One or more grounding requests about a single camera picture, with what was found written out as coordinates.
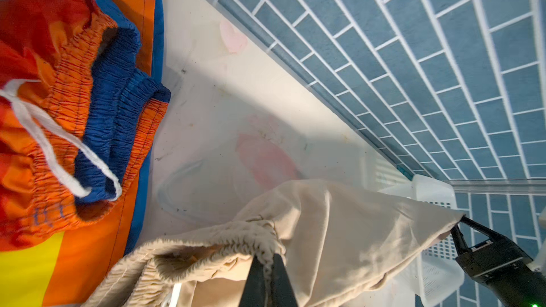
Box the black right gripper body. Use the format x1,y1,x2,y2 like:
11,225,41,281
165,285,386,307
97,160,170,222
456,238,545,306

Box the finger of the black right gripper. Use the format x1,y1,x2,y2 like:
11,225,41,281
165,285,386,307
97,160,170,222
451,225,469,256
460,216,506,242

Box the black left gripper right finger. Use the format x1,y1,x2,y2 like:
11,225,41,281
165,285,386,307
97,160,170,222
269,254,298,307

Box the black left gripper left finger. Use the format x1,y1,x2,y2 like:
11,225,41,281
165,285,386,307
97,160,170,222
238,256,267,307

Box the beige shorts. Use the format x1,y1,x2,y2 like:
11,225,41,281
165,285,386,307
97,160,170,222
86,180,463,306

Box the rainbow striped shorts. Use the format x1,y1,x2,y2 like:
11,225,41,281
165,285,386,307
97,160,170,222
1,0,171,306

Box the white plastic laundry basket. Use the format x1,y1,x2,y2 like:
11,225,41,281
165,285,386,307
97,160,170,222
380,175,465,306

